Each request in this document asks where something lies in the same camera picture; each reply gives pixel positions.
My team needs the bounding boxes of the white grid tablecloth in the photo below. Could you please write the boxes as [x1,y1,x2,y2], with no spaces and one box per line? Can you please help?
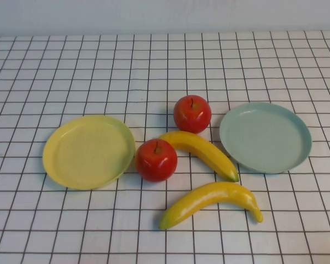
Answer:
[0,30,330,264]

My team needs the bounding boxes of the red apple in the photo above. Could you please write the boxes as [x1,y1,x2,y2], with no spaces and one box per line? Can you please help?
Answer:
[135,138,178,183]
[173,95,212,134]

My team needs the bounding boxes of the pale teal round plate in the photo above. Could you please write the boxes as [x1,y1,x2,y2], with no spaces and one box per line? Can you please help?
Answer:
[219,102,313,174]

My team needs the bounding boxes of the yellow banana with green tip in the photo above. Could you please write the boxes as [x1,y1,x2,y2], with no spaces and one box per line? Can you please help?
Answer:
[157,130,240,183]

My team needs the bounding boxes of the yellow banana with hooked stem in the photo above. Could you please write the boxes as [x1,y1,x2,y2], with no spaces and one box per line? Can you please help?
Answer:
[158,181,263,230]

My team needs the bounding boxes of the yellow round plate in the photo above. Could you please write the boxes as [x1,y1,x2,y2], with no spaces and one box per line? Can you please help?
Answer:
[42,114,136,190]

